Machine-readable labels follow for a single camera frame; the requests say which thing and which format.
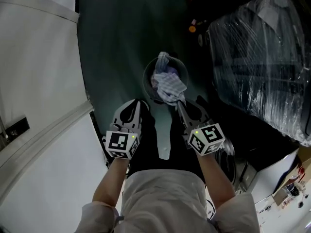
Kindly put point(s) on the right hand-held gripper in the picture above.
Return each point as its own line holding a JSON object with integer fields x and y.
{"x": 206, "y": 137}

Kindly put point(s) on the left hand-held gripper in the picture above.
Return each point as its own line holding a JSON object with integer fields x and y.
{"x": 119, "y": 142}

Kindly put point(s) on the grey checked clothes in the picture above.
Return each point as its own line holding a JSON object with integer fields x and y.
{"x": 170, "y": 86}

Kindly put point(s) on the dark round laundry basket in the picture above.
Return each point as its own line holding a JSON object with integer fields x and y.
{"x": 148, "y": 81}

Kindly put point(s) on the light grey clothes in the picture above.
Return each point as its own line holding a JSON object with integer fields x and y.
{"x": 162, "y": 61}

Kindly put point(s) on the person's left forearm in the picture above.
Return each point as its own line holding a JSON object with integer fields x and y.
{"x": 111, "y": 178}

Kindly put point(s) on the person's right forearm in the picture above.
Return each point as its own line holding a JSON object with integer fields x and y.
{"x": 216, "y": 178}

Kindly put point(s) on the person's white shirt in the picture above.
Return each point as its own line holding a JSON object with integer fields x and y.
{"x": 165, "y": 203}

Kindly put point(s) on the small orange object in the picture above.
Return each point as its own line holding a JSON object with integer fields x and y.
{"x": 192, "y": 28}

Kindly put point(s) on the plastic-wrapped black appliance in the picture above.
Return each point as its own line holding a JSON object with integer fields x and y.
{"x": 262, "y": 57}

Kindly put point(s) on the black wall socket panel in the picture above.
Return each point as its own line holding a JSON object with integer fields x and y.
{"x": 17, "y": 127}

